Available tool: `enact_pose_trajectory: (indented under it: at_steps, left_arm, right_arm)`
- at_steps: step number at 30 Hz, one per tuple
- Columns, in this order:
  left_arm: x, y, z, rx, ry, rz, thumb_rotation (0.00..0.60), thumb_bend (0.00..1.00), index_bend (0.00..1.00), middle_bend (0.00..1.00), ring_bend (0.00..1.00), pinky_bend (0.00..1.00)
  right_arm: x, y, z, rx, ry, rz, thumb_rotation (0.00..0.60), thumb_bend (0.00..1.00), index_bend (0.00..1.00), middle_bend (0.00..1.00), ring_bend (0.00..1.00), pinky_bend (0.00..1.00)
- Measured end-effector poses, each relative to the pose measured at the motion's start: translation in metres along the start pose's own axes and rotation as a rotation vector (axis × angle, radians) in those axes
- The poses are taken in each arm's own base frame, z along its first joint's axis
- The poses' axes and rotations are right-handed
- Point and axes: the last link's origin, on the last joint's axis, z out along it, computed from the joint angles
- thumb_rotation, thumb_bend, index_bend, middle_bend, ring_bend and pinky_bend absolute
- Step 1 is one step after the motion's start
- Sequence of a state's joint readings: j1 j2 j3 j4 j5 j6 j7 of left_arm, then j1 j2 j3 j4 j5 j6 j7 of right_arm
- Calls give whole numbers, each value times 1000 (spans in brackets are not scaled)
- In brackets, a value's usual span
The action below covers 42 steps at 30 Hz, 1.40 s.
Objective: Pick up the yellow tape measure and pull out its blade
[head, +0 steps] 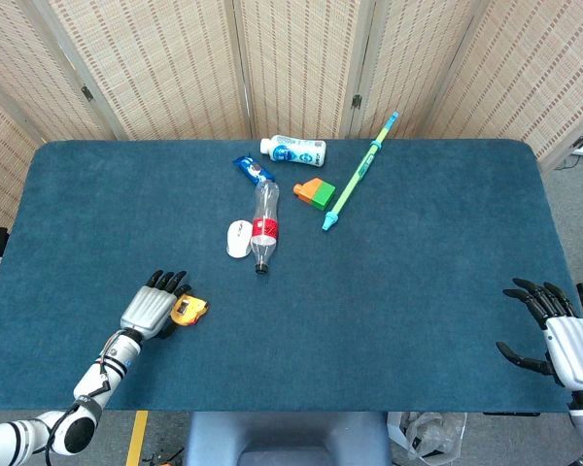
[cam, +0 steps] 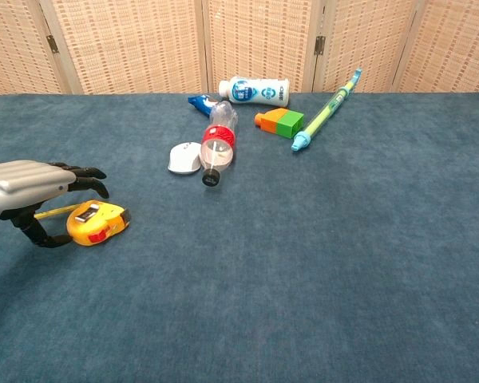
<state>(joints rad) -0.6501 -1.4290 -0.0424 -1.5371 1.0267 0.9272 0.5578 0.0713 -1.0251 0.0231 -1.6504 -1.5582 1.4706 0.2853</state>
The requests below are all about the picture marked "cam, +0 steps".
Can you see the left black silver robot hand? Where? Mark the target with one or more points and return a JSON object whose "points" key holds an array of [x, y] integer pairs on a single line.
{"points": [[20, 179]]}

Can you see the yellow tape measure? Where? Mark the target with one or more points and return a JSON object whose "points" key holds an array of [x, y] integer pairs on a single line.
{"points": [[92, 227]]}

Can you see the white computer mouse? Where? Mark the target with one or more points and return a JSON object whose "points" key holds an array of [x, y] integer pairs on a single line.
{"points": [[183, 159]]}

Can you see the woven bamboo folding screen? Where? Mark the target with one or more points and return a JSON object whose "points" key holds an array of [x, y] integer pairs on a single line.
{"points": [[135, 44]]}

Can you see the blue cookie pack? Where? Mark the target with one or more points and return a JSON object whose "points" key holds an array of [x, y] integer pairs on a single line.
{"points": [[201, 103]]}

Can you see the clear bottle with red label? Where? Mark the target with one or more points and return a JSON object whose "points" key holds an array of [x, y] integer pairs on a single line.
{"points": [[218, 139]]}

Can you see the white milk bottle blue label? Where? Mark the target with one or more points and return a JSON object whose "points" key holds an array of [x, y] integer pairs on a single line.
{"points": [[259, 91]]}

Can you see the orange toy block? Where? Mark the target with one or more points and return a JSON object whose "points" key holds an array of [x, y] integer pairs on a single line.
{"points": [[269, 121]]}

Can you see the blue table mat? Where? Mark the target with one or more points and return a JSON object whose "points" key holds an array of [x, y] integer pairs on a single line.
{"points": [[283, 259]]}

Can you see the green toy block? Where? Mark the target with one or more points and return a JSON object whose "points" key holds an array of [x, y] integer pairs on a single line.
{"points": [[290, 125]]}

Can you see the green blue toy pen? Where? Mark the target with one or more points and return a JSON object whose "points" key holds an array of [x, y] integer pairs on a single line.
{"points": [[323, 115]]}

